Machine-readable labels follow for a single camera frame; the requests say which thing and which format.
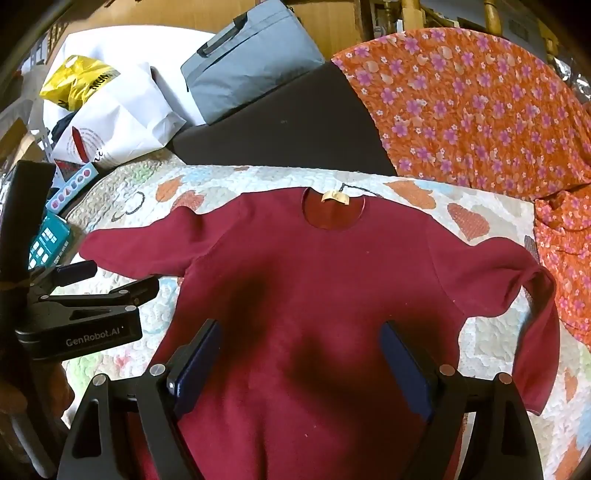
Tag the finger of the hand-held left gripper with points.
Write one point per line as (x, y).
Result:
(76, 273)
(129, 293)

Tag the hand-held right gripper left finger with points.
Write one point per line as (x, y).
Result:
(198, 369)

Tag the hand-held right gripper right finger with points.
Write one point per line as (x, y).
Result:
(406, 369)

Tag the maroon sweater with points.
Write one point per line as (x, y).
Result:
(300, 277)

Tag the teal box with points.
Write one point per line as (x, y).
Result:
(48, 240)

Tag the heart-print quilt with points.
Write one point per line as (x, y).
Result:
(485, 350)

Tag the box with coloured dots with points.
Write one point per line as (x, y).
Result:
(74, 184)

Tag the white bag with red print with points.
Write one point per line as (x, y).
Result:
(120, 124)

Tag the yellow plastic bag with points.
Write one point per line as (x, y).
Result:
(76, 78)

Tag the white plastic bag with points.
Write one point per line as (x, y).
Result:
(171, 87)

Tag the dark cushion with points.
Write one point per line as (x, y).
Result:
(300, 124)

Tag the grey bag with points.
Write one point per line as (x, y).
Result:
(249, 69)

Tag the orange floral cloth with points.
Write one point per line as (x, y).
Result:
(461, 101)

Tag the shiny silver sheet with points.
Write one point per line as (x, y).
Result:
(572, 78)

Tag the yellow wooden chair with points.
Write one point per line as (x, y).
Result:
(491, 14)

